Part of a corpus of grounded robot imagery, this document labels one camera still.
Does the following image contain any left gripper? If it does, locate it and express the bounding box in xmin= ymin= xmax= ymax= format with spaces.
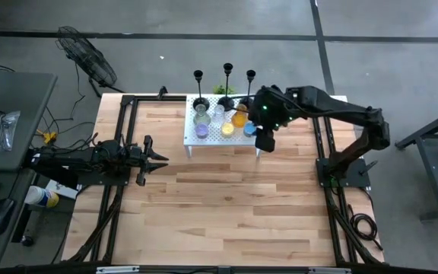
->
xmin=126 ymin=135 xmax=170 ymax=186

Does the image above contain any black metal candlestick holder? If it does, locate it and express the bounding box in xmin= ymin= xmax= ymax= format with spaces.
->
xmin=237 ymin=69 xmax=257 ymax=111
xmin=192 ymin=69 xmax=211 ymax=112
xmin=217 ymin=62 xmax=236 ymax=113

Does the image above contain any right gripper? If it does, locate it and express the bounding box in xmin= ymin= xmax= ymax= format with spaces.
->
xmin=248 ymin=86 xmax=294 ymax=153

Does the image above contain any white and yellow wipes canister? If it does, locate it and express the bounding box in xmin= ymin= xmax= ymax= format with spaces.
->
xmin=24 ymin=185 xmax=60 ymax=209

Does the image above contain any green-tinted ribbed glass candle holder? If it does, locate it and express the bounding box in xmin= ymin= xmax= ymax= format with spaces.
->
xmin=193 ymin=104 xmax=211 ymax=126

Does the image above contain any white perforated metal shelf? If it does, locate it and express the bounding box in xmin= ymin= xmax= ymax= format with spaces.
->
xmin=183 ymin=94 xmax=268 ymax=159

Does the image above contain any green potted plant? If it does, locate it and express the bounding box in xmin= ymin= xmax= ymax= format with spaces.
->
xmin=212 ymin=84 xmax=237 ymax=95

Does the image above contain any black floor fan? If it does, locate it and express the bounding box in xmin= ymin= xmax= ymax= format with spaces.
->
xmin=56 ymin=25 xmax=125 ymax=98

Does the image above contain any black aluminium table frame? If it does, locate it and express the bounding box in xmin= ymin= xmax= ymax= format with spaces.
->
xmin=61 ymin=94 xmax=386 ymax=267

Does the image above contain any grey desk leg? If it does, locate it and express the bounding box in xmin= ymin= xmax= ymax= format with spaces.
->
xmin=21 ymin=207 xmax=51 ymax=247

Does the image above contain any grey desk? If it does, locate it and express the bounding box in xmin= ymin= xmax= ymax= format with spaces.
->
xmin=0 ymin=72 xmax=59 ymax=267

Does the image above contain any black computer mouse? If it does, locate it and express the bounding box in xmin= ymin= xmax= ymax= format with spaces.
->
xmin=0 ymin=197 xmax=16 ymax=236

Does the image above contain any clear ribbed glass candle holder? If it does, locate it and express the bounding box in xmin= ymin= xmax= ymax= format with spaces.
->
xmin=211 ymin=104 xmax=227 ymax=126

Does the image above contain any yellow cable connector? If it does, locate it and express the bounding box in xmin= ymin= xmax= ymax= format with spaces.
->
xmin=36 ymin=129 xmax=59 ymax=145

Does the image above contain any silver metal bracket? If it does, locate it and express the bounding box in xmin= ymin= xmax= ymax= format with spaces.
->
xmin=309 ymin=267 xmax=352 ymax=274
xmin=96 ymin=266 xmax=140 ymax=274

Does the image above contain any yellow candle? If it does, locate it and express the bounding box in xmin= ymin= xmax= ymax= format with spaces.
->
xmin=221 ymin=121 xmax=236 ymax=138

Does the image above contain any blue candle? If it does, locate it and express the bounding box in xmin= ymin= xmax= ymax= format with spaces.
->
xmin=243 ymin=121 xmax=258 ymax=138

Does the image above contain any white paper sheet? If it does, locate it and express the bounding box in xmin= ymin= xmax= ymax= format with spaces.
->
xmin=46 ymin=178 xmax=79 ymax=201

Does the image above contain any amber glass candle holder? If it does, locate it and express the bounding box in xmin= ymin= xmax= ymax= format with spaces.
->
xmin=230 ymin=103 xmax=249 ymax=129

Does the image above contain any purple candle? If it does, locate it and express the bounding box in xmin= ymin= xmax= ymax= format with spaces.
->
xmin=195 ymin=122 xmax=210 ymax=140

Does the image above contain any clear plastic bag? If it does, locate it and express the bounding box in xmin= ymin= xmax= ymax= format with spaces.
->
xmin=0 ymin=110 xmax=21 ymax=152

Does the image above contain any coiled black cable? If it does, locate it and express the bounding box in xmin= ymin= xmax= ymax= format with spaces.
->
xmin=348 ymin=203 xmax=384 ymax=252

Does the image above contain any grey metal table stand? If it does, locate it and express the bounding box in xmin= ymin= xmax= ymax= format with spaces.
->
xmin=395 ymin=104 xmax=438 ymax=221

